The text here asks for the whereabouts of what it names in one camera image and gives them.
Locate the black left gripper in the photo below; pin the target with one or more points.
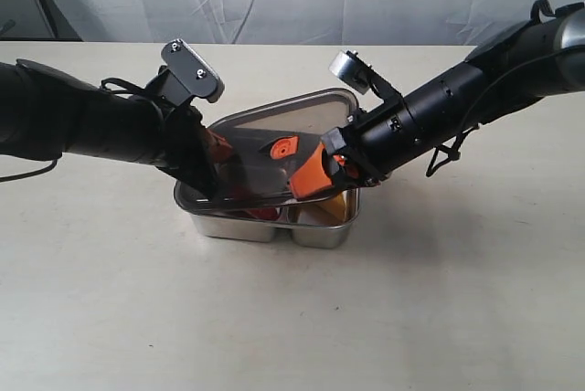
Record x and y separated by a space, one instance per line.
171 138

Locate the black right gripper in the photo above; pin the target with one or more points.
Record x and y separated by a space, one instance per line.
361 153

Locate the yellow toy cheese wedge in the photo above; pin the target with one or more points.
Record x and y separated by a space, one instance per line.
334 207

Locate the dark transparent lid orange seal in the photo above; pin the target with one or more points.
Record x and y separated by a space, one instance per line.
268 144

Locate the red toy sausage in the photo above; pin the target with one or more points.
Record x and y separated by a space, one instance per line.
263 214

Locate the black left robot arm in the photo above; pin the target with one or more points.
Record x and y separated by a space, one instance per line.
46 113

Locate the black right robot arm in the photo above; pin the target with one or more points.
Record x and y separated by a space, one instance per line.
513 70

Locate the steel two-compartment lunch box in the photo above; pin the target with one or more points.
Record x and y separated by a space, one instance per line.
306 225

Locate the dark cabinet at left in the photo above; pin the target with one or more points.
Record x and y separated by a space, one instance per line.
30 20

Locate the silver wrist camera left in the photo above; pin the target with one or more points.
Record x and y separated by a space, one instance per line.
185 76

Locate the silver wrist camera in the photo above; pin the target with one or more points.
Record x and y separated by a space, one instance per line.
348 67
185 76

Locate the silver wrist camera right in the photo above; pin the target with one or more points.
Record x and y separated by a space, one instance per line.
348 67

